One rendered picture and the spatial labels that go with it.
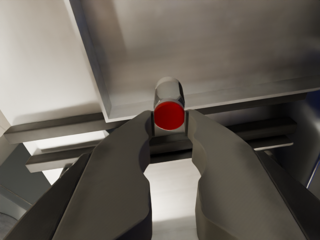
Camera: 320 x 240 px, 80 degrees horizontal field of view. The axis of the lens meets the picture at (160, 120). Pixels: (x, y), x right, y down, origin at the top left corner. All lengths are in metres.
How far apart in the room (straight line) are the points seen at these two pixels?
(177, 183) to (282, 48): 0.26
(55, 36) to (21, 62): 0.05
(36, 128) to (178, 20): 0.22
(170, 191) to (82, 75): 0.26
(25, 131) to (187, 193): 0.29
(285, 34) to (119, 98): 0.21
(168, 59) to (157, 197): 0.26
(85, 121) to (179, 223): 0.32
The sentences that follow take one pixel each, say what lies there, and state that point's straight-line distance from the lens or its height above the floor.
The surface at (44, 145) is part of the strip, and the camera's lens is 0.33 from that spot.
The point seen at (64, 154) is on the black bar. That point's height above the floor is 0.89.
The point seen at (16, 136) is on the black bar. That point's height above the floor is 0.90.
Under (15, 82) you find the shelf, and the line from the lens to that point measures 0.30.
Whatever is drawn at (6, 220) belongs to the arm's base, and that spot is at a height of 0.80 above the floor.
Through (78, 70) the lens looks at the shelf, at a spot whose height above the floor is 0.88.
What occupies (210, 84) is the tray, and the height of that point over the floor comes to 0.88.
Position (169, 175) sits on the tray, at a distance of 0.35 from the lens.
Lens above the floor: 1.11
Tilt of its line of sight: 57 degrees down
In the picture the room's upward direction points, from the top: 172 degrees clockwise
